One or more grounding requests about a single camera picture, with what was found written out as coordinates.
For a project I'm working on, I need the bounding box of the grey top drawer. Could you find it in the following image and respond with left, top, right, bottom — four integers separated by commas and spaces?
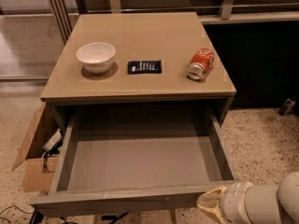
29, 112, 247, 218

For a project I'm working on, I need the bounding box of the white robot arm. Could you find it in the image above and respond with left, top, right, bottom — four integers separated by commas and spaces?
196, 172, 299, 224

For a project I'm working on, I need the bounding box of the beige drawer cabinet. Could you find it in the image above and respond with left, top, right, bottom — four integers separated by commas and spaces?
41, 12, 236, 130

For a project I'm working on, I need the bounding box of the small dark floor object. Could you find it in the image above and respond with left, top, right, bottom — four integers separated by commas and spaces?
278, 98, 295, 116

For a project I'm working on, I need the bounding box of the orange soda can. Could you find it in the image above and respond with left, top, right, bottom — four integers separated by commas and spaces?
187, 49, 214, 80

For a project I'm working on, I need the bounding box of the dark blue snack packet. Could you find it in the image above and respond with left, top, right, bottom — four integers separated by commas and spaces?
128, 60, 162, 75

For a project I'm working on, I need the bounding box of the grey device in box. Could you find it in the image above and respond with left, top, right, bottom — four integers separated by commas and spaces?
43, 129, 63, 152

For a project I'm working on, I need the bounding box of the open cardboard box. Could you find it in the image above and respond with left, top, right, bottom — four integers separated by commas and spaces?
12, 105, 59, 192

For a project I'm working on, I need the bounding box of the white ceramic bowl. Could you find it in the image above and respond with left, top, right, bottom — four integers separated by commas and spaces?
76, 42, 116, 74

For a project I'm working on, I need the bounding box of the black floor cable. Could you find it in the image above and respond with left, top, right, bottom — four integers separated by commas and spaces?
0, 204, 36, 224

